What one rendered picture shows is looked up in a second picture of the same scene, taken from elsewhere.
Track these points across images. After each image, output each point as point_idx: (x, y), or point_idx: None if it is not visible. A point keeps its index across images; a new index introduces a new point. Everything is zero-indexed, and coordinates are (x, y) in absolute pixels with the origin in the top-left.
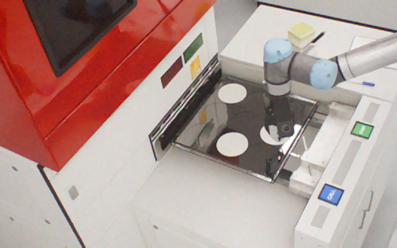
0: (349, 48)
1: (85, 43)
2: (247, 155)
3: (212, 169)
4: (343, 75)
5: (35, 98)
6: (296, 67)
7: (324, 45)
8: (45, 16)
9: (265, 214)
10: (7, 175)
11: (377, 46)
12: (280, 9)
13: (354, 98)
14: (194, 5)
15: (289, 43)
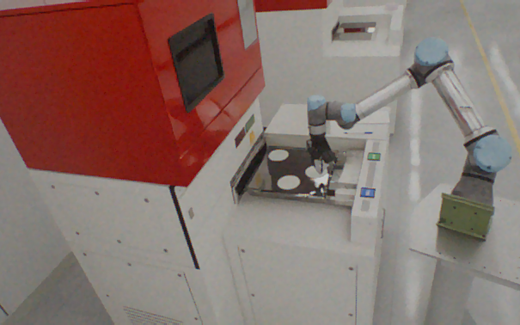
0: None
1: (199, 95)
2: (301, 187)
3: (276, 204)
4: (357, 116)
5: (176, 125)
6: (330, 109)
7: None
8: (180, 70)
9: (322, 223)
10: (137, 211)
11: (375, 94)
12: (296, 104)
13: (361, 143)
14: (252, 88)
15: (322, 96)
